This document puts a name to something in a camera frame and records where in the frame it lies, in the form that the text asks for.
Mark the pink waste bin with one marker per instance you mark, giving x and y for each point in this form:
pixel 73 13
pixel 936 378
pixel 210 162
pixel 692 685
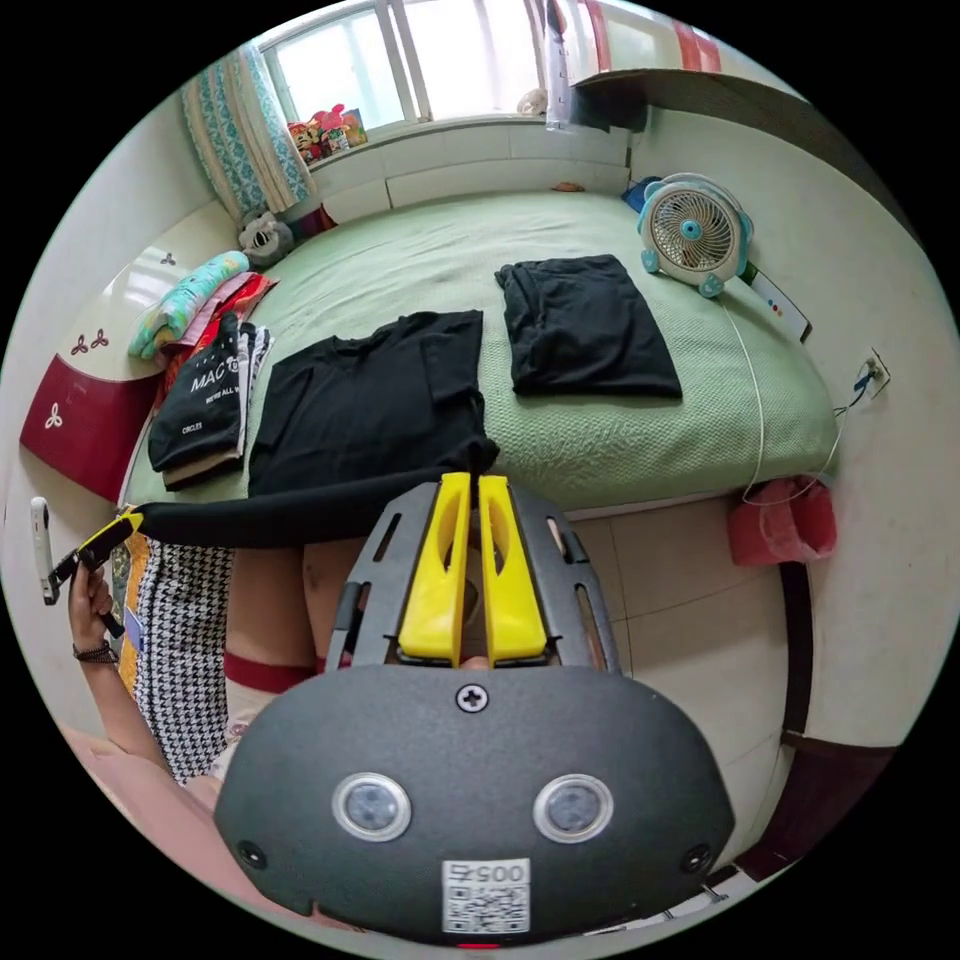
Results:
pixel 784 521

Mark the black t-shirt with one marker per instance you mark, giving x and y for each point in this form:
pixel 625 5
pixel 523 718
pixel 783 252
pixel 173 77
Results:
pixel 360 405

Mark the bed with green mat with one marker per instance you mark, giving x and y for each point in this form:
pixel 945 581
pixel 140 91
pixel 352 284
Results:
pixel 585 442

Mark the wall socket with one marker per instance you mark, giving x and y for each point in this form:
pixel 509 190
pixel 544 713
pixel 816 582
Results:
pixel 874 371

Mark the person's body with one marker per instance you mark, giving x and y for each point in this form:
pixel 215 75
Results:
pixel 187 637

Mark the white and blue fan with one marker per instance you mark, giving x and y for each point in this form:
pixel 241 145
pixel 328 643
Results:
pixel 694 232

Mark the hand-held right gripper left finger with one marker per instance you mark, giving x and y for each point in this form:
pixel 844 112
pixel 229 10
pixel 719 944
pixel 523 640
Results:
pixel 435 577

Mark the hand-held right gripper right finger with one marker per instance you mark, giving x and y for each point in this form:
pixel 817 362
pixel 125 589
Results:
pixel 511 577

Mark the pile of clothes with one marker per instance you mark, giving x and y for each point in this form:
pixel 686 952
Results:
pixel 199 420

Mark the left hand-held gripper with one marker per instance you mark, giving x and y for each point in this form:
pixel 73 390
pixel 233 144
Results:
pixel 84 561

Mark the white flat box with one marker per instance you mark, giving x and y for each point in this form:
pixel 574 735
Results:
pixel 780 304

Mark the person's left hand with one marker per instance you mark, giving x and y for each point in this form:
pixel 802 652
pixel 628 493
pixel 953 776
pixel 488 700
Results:
pixel 90 607

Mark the rolled patterned blanket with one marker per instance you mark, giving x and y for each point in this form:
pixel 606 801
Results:
pixel 187 296

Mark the patterned teal curtain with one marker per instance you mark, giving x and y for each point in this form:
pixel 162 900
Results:
pixel 244 135

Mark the folded black garment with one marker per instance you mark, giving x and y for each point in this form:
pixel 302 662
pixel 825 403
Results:
pixel 585 330

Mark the colourful toys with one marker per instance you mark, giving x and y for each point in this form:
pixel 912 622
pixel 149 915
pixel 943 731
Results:
pixel 326 135

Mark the grey plush toy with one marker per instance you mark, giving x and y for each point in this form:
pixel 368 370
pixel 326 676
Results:
pixel 264 236

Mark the person's left forearm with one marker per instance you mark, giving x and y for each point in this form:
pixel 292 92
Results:
pixel 120 712

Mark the window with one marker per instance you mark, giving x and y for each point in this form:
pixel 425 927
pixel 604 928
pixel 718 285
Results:
pixel 442 60

